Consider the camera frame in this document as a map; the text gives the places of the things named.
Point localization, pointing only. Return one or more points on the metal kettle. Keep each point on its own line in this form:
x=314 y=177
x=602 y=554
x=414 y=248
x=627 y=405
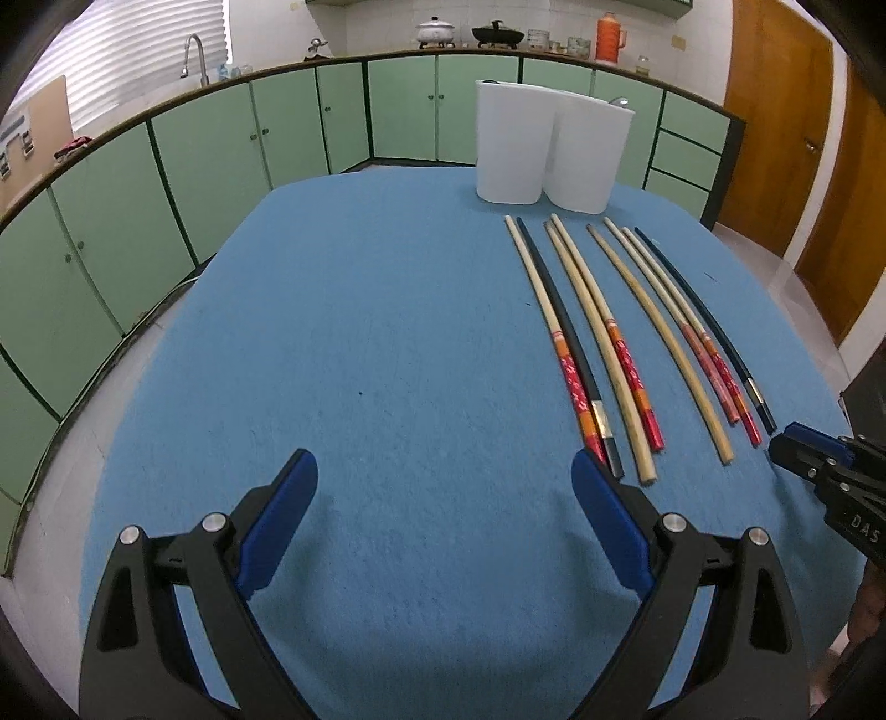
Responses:
x=317 y=48

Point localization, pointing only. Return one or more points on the metal sink faucet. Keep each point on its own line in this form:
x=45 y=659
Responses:
x=201 y=52

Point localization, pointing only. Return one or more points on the white window blinds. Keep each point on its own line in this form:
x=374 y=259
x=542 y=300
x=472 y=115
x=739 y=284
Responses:
x=138 y=55

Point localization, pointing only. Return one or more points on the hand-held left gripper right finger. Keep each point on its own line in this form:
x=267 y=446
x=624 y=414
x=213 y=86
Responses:
x=609 y=512

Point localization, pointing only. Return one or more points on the person's right hand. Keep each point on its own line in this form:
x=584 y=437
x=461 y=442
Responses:
x=872 y=595

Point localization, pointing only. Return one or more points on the clear glass cups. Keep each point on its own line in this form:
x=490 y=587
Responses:
x=235 y=71

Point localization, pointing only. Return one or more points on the blue table cloth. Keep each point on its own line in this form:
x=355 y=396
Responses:
x=387 y=346

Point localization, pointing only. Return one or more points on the white double utensil holder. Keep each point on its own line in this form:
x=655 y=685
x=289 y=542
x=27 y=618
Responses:
x=512 y=152

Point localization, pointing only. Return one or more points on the black wok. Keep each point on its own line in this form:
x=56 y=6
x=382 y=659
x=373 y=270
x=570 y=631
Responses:
x=498 y=34

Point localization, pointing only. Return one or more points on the glass jar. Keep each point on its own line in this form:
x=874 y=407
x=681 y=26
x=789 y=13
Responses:
x=538 y=40
x=579 y=47
x=644 y=66

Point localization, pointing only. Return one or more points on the small red object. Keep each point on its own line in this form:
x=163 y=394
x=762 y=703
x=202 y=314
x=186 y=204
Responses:
x=73 y=145

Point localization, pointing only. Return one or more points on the orange thermos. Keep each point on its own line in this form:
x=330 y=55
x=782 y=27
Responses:
x=609 y=38

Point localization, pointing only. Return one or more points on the green kitchen cabinet unit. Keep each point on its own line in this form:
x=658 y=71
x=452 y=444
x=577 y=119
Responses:
x=207 y=159

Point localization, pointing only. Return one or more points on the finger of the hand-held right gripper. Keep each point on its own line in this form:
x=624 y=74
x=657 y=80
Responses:
x=796 y=458
x=817 y=442

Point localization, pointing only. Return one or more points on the red patterned chopstick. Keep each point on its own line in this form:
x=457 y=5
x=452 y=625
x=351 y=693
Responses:
x=720 y=394
x=626 y=353
x=739 y=408
x=564 y=360

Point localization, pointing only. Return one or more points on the white cooking pot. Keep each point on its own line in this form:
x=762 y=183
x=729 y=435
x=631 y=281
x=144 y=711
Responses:
x=436 y=33

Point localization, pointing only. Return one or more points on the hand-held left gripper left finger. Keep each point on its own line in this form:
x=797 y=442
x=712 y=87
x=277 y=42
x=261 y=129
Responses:
x=277 y=526

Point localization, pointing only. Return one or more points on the black chopstick silver band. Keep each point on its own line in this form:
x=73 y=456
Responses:
x=580 y=360
x=727 y=340

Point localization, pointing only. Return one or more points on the cardboard box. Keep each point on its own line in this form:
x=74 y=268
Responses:
x=41 y=138

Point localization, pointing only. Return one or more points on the black box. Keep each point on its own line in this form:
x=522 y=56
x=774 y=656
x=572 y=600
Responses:
x=869 y=394

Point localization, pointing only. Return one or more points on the plain bamboo chopstick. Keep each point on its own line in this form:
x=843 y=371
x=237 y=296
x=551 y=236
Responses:
x=631 y=422
x=678 y=346

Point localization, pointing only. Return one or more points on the grey metal utensil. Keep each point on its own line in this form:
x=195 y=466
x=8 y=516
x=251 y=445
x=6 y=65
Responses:
x=618 y=102

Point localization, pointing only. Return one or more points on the wooden door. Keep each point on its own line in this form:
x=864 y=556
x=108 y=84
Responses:
x=775 y=124
x=851 y=208

